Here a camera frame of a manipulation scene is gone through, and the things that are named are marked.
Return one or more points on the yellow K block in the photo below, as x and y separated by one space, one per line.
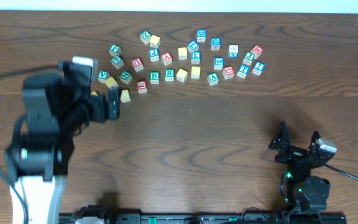
111 82

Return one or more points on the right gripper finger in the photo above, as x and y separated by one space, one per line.
281 139
315 137

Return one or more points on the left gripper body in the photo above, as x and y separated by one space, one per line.
98 107

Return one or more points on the red M block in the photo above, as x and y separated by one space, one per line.
257 51

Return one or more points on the green 7 block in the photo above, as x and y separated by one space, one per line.
117 62

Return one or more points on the green R block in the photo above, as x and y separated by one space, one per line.
169 75

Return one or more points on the green j block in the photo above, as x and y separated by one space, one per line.
248 58
115 50

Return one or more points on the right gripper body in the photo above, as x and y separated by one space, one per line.
293 154

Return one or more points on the red U block right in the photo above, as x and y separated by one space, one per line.
228 72

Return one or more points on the red U block left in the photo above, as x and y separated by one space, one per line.
137 64

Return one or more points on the green J block right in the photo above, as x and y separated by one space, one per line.
248 58

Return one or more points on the blue D block right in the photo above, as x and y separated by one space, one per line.
215 43

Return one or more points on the green V block right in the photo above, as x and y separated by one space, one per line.
213 79

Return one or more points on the blue 2 block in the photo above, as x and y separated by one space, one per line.
258 68

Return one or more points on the blue D block top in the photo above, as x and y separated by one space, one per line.
201 35

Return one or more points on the green V block left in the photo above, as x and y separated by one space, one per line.
103 76

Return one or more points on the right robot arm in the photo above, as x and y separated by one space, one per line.
302 191

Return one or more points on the green B block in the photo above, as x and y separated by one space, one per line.
154 78

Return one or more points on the red u block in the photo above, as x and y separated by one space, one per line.
137 64
228 72

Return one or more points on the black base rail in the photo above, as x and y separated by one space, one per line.
136 218

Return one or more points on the red E block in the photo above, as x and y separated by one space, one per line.
142 86

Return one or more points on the yellow block near Z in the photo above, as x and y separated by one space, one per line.
155 41

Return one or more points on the yellow O block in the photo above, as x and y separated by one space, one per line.
195 72
182 75

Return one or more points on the green J block left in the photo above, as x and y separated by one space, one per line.
115 50

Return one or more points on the green Z block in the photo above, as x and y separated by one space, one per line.
145 37

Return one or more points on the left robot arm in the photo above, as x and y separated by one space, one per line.
57 107

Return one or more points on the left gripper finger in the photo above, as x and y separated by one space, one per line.
93 93
114 97

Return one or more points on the green v block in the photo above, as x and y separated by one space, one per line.
103 76
213 79

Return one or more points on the blue d block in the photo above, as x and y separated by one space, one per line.
201 35
215 43

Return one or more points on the red A block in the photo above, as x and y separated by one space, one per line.
166 58

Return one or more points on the blue X block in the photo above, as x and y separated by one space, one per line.
233 51

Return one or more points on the blue P block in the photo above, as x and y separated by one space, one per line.
154 55

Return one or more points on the blue 5 block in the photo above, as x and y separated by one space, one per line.
218 63

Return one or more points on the yellow G block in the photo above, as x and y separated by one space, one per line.
125 96

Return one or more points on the green N block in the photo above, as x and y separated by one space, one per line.
125 77

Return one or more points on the blue T block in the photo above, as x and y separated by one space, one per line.
243 71

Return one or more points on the blue L block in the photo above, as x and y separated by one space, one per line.
193 46

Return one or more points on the yellow S block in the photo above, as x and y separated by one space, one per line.
182 53

